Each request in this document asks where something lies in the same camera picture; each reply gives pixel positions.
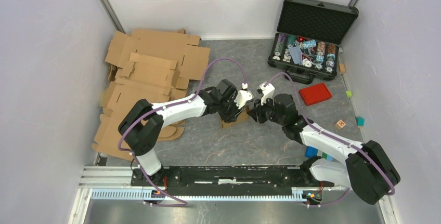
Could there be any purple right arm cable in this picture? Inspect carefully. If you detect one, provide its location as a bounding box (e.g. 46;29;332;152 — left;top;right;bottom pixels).
263;72;396;207

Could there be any blue block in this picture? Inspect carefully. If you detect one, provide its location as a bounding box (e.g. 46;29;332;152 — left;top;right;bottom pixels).
305;147;333;161

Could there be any small orange wooden block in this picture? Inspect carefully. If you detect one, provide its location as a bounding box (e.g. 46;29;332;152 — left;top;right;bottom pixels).
339;63;346;74

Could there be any wooden letter cube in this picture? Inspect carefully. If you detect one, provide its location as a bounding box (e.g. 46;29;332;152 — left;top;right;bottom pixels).
334;120;346;130

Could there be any red flat box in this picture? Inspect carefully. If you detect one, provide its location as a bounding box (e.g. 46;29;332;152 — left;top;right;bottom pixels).
299;83;332;106

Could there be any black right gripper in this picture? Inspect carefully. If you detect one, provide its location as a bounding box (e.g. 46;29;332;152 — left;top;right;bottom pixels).
247;95;286;127

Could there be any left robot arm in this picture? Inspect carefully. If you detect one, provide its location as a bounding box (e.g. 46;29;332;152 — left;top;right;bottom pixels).
118;79;253;186

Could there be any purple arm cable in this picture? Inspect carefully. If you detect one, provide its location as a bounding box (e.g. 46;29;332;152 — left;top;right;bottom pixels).
118;58;249;207
263;72;396;207

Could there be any stack of flat cardboard boxes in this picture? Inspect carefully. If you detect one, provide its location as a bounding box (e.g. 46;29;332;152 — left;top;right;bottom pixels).
92;29;210;160

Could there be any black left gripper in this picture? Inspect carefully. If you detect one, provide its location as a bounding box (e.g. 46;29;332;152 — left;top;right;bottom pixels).
217;95;245;125

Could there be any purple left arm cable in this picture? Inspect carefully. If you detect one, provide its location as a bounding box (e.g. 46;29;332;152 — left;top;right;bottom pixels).
118;58;249;207

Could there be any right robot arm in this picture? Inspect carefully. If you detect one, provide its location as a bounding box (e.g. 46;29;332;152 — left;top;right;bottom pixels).
248;94;401;205

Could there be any brown cardboard box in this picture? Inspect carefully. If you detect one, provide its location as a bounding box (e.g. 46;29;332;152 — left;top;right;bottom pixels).
220;106;249;129

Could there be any black poker chip case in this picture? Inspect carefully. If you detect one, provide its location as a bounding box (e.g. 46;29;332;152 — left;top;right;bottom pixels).
267;0;359;84

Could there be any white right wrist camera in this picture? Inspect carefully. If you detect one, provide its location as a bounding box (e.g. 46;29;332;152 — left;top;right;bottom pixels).
257;82;275;106

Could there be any teal cube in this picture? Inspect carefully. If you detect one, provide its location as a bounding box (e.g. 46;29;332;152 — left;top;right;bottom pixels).
355;116;365;127

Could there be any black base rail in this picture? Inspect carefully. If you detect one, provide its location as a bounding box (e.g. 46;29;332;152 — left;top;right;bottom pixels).
151;165;334;196

